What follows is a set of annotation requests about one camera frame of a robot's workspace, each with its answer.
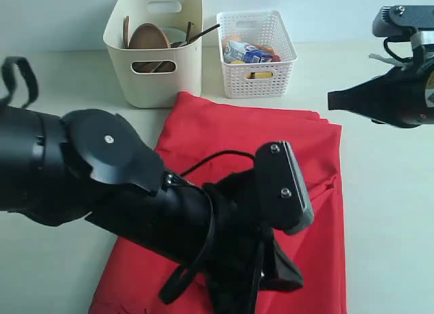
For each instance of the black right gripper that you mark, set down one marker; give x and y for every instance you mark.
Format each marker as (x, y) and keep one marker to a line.
(399, 98)

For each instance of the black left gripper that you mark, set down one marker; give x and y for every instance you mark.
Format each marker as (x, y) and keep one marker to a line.
(234, 270)

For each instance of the blue white milk carton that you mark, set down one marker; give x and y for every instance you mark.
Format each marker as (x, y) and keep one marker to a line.
(242, 51)

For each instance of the wooden chopstick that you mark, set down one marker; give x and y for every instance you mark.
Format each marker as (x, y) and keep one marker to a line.
(188, 32)
(206, 31)

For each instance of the red table cloth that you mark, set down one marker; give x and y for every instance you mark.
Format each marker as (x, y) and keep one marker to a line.
(217, 138)

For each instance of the pale green ceramic bowl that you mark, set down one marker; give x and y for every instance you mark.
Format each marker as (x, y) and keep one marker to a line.
(174, 35)

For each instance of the brown wooden plate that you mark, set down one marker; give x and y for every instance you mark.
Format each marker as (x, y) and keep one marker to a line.
(148, 37)

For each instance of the wooden spoon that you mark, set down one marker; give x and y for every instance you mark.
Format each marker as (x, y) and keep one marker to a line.
(126, 25)

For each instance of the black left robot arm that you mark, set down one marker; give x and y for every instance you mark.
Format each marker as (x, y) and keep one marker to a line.
(93, 165)

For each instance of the white perforated plastic basket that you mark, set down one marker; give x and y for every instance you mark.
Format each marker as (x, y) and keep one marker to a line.
(263, 29)

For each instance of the cream plastic bin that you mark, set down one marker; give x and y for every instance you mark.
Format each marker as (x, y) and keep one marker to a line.
(156, 90)

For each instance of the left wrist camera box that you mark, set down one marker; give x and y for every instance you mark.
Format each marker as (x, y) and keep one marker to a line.
(284, 200)

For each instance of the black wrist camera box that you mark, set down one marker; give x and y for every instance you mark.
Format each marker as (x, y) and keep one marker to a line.
(402, 23)

